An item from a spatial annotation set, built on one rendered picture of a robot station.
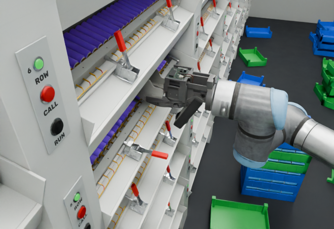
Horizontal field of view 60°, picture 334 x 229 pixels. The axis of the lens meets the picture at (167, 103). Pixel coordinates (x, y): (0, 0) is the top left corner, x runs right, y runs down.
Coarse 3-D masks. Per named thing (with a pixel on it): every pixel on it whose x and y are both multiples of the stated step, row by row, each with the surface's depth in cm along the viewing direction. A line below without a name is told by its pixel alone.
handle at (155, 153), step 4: (136, 148) 64; (140, 148) 64; (140, 152) 64; (144, 152) 63; (148, 152) 63; (152, 152) 63; (156, 152) 63; (160, 152) 63; (156, 156) 63; (160, 156) 62; (164, 156) 62
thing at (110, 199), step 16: (176, 64) 96; (192, 64) 96; (160, 112) 78; (144, 128) 72; (160, 128) 74; (144, 144) 68; (128, 160) 63; (128, 176) 61; (112, 192) 57; (112, 208) 54
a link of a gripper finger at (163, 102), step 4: (148, 96) 72; (164, 96) 72; (148, 100) 72; (152, 100) 72; (156, 100) 71; (160, 100) 71; (164, 100) 71; (168, 100) 71; (156, 104) 71; (160, 104) 71; (164, 104) 71; (168, 104) 71; (172, 104) 70
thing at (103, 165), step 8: (168, 64) 92; (144, 104) 75; (136, 112) 72; (144, 112) 75; (152, 112) 76; (136, 120) 70; (128, 128) 67; (120, 136) 64; (128, 136) 67; (112, 144) 62; (120, 144) 63; (112, 152) 61; (104, 160) 59; (112, 160) 61; (96, 168) 57; (104, 168) 57; (96, 176) 55; (112, 176) 58; (96, 184) 56
